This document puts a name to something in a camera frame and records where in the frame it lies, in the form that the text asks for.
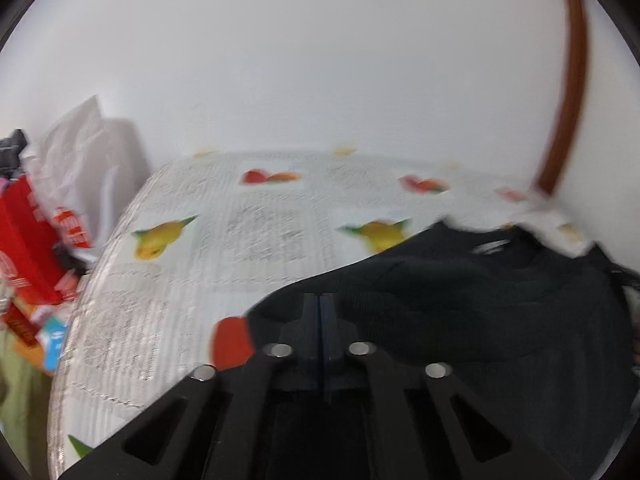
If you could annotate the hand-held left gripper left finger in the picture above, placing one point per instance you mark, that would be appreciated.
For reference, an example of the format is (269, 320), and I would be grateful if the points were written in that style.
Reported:
(311, 312)

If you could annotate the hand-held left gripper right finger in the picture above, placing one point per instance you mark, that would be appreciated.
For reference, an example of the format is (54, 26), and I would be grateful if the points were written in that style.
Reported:
(326, 312)

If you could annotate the black sweatshirt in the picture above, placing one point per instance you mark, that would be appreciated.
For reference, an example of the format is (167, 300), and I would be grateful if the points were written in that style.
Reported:
(475, 320)

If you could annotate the fruit print tablecloth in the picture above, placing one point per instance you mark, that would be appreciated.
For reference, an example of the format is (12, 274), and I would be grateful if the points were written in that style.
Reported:
(260, 235)

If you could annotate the blue and white packet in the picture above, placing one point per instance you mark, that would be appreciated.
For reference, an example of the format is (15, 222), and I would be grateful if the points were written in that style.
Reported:
(54, 342)

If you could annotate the white plastic bag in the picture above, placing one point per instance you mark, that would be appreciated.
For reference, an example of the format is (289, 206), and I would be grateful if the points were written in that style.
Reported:
(85, 160)

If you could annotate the orange box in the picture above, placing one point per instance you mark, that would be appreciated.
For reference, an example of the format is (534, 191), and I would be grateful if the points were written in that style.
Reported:
(22, 327)

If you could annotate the red paper bag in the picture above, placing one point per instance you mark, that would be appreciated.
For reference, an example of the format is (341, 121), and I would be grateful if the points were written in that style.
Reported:
(25, 250)

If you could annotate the green cloth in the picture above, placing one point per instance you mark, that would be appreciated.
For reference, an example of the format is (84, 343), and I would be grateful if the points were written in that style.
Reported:
(22, 400)

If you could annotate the brown wooden door frame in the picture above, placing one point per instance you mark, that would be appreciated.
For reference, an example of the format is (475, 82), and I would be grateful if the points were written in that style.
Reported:
(570, 85)

